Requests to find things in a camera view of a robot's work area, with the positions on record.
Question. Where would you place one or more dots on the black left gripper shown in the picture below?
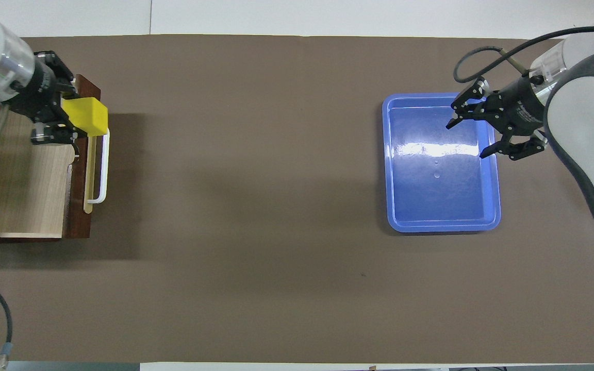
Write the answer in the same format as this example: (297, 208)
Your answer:
(42, 95)

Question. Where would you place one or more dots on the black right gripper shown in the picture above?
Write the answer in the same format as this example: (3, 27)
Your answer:
(518, 108)

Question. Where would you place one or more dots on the yellow cube block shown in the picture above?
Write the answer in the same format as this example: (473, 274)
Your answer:
(88, 116)

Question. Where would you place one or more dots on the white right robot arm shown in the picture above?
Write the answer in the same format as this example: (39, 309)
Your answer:
(586, 98)

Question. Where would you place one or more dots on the blue plastic tray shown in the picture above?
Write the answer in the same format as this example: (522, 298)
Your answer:
(441, 196)

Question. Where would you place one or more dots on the brown paper table mat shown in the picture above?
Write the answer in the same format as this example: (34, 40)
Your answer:
(250, 206)

